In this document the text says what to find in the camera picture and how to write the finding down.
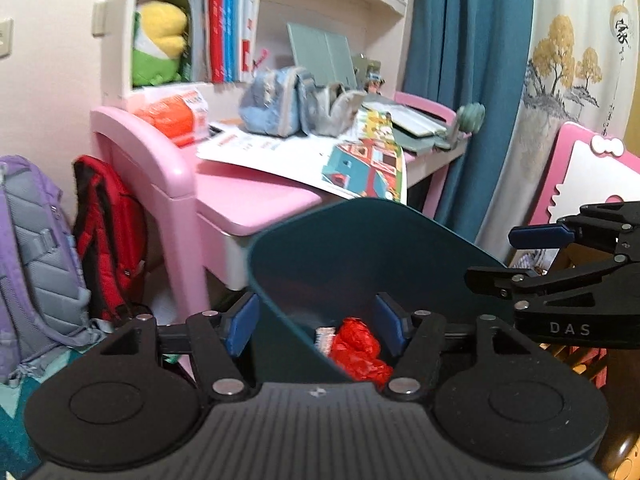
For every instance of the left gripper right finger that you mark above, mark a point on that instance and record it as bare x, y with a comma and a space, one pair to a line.
415, 340

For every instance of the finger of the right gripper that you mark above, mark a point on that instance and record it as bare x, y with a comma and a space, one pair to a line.
543, 236

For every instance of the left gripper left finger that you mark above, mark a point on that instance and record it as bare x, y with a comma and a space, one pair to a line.
217, 340

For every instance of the red plastic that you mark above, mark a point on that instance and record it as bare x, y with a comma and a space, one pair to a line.
356, 351

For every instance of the red foam net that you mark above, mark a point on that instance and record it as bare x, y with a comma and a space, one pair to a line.
323, 340

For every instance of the dark teal trash bin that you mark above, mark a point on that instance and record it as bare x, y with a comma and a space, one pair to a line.
329, 264

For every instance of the pink white board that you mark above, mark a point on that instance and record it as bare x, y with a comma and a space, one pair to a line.
585, 168

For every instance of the pink desk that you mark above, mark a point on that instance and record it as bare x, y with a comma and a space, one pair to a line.
206, 212

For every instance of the red black backpack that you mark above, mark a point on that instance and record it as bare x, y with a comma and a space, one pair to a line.
112, 242

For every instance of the printed tree curtain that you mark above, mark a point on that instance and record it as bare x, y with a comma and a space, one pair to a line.
581, 66

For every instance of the purple grey backpack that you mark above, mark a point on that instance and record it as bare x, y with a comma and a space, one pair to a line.
44, 297

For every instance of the colourful picture book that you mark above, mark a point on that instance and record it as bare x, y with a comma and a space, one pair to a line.
364, 162

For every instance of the blue curtain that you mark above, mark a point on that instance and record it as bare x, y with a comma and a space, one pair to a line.
464, 51

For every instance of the orange tissue pack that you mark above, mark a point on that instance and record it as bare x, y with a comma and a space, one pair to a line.
182, 118

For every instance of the zigzag quilted blanket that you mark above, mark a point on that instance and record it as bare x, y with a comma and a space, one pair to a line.
18, 457

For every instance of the blue pencil case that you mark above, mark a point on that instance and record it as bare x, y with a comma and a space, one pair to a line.
270, 104

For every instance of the grey pencil case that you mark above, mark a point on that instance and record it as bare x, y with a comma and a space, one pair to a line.
329, 110

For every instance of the green tablet case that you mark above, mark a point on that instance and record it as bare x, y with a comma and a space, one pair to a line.
325, 54

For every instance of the yellow green plush toy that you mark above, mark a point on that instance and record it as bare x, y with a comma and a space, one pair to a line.
158, 44

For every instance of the white bookshelf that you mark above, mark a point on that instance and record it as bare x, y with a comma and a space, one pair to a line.
377, 30

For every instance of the row of books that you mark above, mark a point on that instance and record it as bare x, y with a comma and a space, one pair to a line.
229, 28

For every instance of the green desk crank handle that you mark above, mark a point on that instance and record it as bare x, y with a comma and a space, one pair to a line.
469, 119

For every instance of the white wall socket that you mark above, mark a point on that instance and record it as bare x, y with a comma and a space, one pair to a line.
6, 34

